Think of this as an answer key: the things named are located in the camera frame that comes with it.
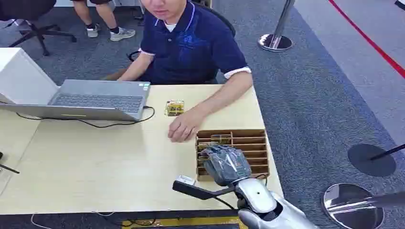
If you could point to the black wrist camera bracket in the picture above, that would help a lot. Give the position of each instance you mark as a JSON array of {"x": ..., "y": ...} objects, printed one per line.
[{"x": 196, "y": 191}]

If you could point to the black stanchion with disc base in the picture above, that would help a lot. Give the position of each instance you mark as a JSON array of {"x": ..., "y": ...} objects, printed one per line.
[{"x": 370, "y": 161}]

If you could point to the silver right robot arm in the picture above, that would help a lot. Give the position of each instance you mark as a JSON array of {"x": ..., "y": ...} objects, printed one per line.
[{"x": 258, "y": 197}]

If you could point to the seated person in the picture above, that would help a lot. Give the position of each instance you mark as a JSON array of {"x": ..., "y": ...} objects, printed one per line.
[{"x": 193, "y": 44}]

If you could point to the chrome stanchion post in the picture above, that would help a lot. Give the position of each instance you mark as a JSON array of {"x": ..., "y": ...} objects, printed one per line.
[
  {"x": 276, "y": 39},
  {"x": 351, "y": 205}
]

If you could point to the white box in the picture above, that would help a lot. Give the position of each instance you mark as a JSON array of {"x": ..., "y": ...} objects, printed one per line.
[{"x": 22, "y": 79}]

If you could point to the red floor tape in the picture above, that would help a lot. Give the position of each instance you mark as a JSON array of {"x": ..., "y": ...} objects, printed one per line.
[{"x": 370, "y": 41}]

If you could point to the person's left hand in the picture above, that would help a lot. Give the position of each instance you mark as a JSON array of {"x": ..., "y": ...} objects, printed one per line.
[{"x": 185, "y": 126}]

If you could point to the black desk object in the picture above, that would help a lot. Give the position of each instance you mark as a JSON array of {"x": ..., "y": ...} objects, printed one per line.
[{"x": 6, "y": 167}]

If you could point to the standing person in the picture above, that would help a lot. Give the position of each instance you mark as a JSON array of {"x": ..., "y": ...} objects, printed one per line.
[{"x": 104, "y": 19}]

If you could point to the black office chair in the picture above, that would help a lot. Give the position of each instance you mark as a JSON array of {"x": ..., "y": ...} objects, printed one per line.
[{"x": 34, "y": 22}]

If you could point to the wooden card box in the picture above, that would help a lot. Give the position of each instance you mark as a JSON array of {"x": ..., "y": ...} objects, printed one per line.
[{"x": 253, "y": 148}]

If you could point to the grey laptop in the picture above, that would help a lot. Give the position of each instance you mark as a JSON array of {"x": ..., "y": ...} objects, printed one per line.
[{"x": 95, "y": 102}]

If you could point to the yellow floor tape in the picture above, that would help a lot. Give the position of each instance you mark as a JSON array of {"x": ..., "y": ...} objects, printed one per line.
[{"x": 189, "y": 222}]

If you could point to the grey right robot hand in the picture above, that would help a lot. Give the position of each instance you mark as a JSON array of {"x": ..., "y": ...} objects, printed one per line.
[{"x": 226, "y": 166}]

